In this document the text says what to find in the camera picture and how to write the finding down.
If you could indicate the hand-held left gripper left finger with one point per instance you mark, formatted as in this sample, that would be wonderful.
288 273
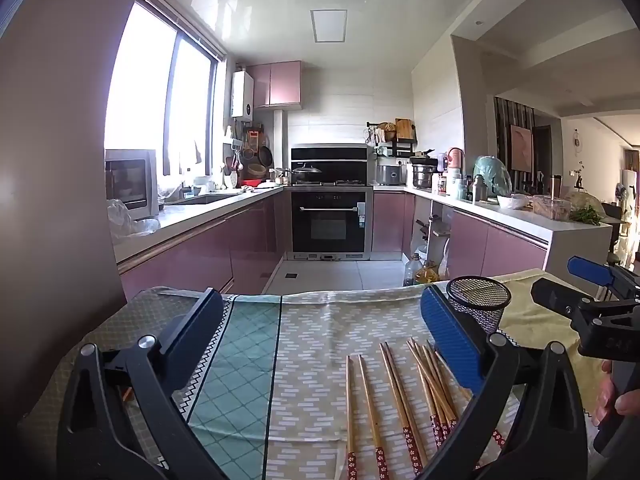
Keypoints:
197 332

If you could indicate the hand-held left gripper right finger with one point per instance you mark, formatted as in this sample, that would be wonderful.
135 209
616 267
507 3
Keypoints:
450 335

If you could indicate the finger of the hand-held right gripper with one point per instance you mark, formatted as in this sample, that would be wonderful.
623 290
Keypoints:
590 270
560 295

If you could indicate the black mesh holder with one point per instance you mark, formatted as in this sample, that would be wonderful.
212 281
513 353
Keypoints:
480 310

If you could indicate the bunch of wooden chopsticks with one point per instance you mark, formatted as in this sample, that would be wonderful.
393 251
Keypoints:
435 392

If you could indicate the person's right hand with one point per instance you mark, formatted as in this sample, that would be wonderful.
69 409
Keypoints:
606 400

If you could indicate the green vegetables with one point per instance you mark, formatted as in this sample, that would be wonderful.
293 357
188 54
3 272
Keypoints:
587 216

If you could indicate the cooking oil bottle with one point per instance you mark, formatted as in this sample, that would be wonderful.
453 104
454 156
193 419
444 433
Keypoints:
427 275

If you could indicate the clear plastic container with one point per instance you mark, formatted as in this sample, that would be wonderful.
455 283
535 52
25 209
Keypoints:
550 209

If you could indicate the clear plastic bottle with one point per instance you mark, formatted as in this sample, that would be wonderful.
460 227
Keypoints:
411 270

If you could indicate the pink kitchen base cabinet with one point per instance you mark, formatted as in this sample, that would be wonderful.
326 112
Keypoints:
200 250
480 245

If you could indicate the white bowl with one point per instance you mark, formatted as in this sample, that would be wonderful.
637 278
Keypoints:
512 202

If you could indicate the patchwork patterned tablecloth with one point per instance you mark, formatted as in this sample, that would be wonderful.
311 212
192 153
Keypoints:
310 360

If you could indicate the clear plastic bag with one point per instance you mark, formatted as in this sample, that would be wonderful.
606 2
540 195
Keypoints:
125 222

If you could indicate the steel thermos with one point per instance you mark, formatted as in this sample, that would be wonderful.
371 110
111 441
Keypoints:
480 190

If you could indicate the mint green appliance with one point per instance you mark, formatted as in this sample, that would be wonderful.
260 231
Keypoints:
495 175

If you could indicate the red basin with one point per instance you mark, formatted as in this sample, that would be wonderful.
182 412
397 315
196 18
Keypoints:
250 182

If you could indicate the steel stock pot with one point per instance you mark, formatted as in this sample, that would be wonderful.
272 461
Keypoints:
424 177

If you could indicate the black built-in oven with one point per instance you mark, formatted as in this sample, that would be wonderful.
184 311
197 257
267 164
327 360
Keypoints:
327 225

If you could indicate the dark slatted room divider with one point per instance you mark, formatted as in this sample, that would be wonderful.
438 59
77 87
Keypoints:
502 130

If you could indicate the silver microwave oven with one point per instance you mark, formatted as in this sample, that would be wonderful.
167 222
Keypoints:
127 180

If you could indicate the silver rice cooker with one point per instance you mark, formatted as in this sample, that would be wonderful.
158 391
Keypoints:
390 175

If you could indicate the pink kettle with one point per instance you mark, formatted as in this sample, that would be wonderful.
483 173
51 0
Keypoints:
456 159

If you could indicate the woven bamboo basket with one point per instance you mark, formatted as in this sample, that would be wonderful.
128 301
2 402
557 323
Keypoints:
257 169

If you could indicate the hanging frying pan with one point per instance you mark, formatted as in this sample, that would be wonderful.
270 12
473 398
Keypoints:
265 156

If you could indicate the wok with lid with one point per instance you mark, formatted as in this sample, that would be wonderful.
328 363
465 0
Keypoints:
307 172

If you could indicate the orange hanging board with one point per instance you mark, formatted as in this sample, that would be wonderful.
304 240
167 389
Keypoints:
254 140

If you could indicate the black range hood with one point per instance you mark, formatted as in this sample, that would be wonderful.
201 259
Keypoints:
345 160

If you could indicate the wooden cutting board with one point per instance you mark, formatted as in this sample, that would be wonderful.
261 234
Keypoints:
403 129

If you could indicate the white water heater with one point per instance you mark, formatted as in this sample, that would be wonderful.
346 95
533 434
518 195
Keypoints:
242 95

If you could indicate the kitchen window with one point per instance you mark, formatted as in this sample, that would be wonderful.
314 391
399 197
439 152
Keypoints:
145 85

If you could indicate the pink upper cabinet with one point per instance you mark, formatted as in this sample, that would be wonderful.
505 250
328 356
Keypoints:
280 82

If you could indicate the ceiling light panel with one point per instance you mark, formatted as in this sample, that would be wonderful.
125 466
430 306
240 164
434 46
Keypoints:
328 25

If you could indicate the wall clock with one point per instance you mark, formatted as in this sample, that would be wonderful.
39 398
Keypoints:
577 142

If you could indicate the pink wall picture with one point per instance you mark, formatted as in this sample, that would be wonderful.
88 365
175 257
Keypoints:
521 147

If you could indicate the black wall rack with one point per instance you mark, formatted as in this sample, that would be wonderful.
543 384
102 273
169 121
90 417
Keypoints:
407 143

